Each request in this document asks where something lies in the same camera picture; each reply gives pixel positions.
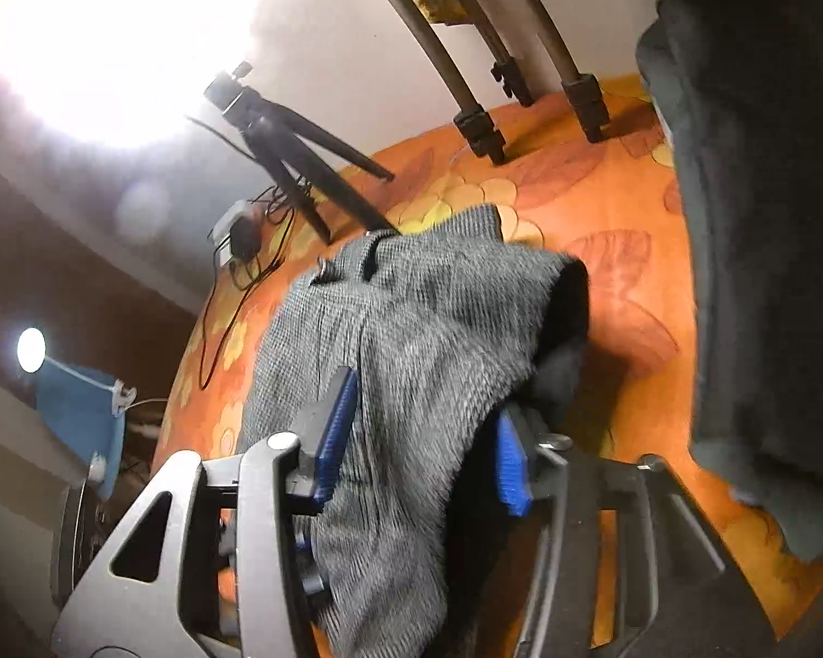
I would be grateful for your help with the small white lamp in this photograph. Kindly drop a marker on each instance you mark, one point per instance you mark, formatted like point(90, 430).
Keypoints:
point(31, 348)

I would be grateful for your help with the blue cloth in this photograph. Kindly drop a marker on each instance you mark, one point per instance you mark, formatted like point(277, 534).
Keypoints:
point(75, 418)

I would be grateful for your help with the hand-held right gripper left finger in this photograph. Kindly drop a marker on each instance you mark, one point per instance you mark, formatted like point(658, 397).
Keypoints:
point(332, 438)

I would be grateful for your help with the white power strip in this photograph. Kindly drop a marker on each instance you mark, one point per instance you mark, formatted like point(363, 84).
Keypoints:
point(221, 250)

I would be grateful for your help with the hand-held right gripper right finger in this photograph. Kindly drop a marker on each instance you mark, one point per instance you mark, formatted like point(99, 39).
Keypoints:
point(511, 466)

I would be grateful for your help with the orange floral bedsheet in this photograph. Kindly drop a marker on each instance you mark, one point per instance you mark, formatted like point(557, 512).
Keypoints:
point(610, 219)

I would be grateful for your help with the grey checked pants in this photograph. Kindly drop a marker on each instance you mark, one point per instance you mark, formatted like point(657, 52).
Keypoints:
point(418, 329)

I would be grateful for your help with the small black tripod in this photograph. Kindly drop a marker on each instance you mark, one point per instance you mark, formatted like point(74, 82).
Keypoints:
point(288, 144)

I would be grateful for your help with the tall metal tripod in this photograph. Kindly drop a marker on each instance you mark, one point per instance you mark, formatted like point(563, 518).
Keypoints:
point(473, 120)

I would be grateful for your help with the black charger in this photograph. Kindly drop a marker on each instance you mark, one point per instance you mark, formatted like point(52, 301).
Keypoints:
point(245, 236)

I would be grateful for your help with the dark folded clothes pile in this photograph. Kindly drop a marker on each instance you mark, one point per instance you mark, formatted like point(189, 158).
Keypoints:
point(761, 219)

